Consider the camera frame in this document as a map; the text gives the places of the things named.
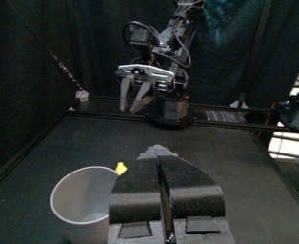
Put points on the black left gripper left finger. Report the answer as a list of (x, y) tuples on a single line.
[(133, 190)]

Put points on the thin diagonal frame strut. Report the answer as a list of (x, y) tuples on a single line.
[(57, 60)]

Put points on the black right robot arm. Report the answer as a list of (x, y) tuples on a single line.
[(172, 108)]

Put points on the black vertical frame post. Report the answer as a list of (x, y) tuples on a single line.
[(257, 47)]

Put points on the black cloth curtain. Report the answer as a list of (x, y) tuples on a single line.
[(28, 47)]

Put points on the white post corner bracket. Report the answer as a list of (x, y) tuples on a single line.
[(239, 104)]

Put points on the grey bowl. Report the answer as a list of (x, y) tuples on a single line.
[(83, 190)]

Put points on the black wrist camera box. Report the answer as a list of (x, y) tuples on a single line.
[(139, 35)]

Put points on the white striped label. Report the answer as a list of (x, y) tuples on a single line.
[(223, 116)]

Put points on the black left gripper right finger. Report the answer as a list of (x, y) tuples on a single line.
[(193, 190)]

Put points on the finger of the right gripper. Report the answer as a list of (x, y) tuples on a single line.
[(141, 95), (124, 92)]

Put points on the small white strut foot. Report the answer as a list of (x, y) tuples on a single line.
[(83, 94)]

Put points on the black table-level camera mount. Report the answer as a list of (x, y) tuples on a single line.
[(297, 114)]

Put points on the black mesh panel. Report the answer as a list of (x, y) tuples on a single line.
[(297, 174)]

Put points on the yellow toy banana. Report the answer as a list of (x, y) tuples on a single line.
[(121, 168)]

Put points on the black horizontal frame rail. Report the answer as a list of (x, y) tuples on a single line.
[(113, 114)]

